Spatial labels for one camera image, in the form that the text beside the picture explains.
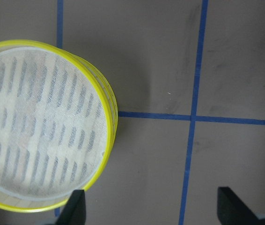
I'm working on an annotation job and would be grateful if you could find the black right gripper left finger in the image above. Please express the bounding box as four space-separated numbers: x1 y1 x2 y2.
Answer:
55 190 86 225

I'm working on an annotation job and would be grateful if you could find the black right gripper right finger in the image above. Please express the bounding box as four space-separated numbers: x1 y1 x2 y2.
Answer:
217 187 265 225

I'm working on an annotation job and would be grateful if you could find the yellow steamer layer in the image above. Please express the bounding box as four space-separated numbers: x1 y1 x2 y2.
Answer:
71 54 118 133
0 40 116 213

